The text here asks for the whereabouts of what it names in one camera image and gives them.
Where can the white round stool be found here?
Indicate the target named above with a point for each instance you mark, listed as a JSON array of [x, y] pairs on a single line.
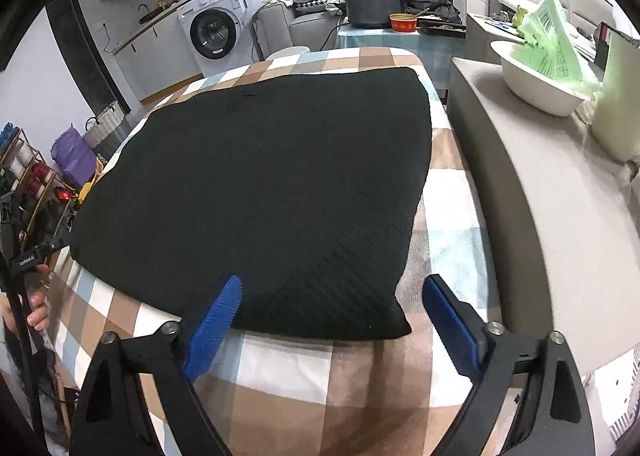
[[288, 52]]

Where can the grey sofa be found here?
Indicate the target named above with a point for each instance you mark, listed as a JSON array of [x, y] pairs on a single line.
[[280, 25]]

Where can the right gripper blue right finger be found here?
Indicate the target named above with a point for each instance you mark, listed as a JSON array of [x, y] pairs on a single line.
[[552, 416]]

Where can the white bowl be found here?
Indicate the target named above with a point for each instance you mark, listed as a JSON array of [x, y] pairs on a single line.
[[545, 94]]

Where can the woven grey white basket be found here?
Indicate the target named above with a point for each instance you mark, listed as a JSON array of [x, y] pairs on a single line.
[[105, 132]]

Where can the red bowl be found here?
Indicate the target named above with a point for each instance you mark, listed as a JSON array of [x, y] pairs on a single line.
[[403, 22]]

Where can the purple bag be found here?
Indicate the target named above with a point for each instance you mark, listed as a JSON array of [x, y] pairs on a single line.
[[74, 157]]

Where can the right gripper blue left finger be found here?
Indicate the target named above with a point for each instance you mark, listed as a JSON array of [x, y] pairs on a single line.
[[112, 417]]

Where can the black knit sweater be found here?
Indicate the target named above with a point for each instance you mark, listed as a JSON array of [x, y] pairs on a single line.
[[303, 186]]

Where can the white washing machine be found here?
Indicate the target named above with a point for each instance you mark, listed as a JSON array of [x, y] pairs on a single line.
[[217, 35]]

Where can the black tray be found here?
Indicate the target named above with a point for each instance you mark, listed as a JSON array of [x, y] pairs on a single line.
[[441, 28]]

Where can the wooden shoe rack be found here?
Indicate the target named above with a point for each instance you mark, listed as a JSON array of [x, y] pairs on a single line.
[[40, 194]]

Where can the left hand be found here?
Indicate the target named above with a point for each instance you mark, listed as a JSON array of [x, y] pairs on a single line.
[[39, 318]]

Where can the black cooking pot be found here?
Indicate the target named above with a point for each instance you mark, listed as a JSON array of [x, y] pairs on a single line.
[[372, 14]]

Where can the kitchen counter cabinet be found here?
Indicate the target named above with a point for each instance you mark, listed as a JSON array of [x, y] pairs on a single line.
[[159, 55]]

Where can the green plastic bag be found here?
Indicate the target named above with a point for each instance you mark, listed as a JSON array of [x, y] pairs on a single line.
[[548, 48]]

